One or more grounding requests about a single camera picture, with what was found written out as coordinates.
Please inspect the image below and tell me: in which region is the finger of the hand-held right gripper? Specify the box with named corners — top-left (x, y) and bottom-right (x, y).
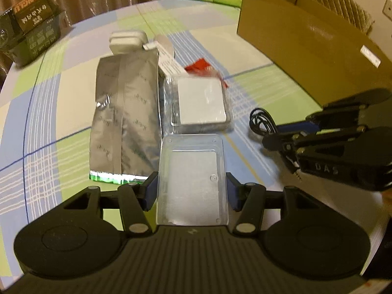
top-left (277, 104), bottom-right (368, 134)
top-left (262, 124), bottom-right (369, 166)

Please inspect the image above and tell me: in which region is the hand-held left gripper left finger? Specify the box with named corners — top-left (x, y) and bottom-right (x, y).
top-left (61, 171), bottom-right (160, 238)

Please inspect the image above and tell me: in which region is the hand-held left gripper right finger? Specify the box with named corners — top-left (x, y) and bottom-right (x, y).
top-left (226, 171), bottom-right (327, 238)

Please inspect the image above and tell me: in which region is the black audio cable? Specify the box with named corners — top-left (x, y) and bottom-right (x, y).
top-left (249, 108), bottom-right (304, 182)

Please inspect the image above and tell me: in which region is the brown cardboard box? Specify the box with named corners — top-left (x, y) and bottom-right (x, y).
top-left (236, 0), bottom-right (392, 111)

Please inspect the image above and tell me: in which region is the red snack packet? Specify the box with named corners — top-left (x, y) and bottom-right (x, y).
top-left (184, 58), bottom-right (229, 89)

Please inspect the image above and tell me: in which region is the white printed medicine box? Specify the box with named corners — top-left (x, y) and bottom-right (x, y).
top-left (158, 50), bottom-right (189, 82)

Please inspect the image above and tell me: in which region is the silver foil pouch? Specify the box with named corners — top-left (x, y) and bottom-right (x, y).
top-left (88, 52), bottom-right (163, 185)

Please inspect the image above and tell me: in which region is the white square box clear wrap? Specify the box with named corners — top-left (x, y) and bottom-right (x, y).
top-left (162, 73), bottom-right (235, 134)

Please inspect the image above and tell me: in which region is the checked tablecloth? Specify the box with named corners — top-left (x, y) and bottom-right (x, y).
top-left (0, 0), bottom-right (386, 245)

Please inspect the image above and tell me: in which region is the quilted chair back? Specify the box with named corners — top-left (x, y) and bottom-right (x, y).
top-left (294, 0), bottom-right (376, 34)

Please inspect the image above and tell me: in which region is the white plastic spoon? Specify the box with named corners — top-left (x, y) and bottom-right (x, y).
top-left (153, 35), bottom-right (176, 60)

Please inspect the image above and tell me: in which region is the white plug adapter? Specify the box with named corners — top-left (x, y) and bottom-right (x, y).
top-left (109, 31), bottom-right (148, 54)

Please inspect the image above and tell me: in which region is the dark green plastic basket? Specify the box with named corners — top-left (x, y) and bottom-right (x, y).
top-left (0, 6), bottom-right (72, 68)

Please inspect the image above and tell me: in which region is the dark box orange label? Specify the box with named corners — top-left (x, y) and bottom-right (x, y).
top-left (12, 0), bottom-right (59, 33)

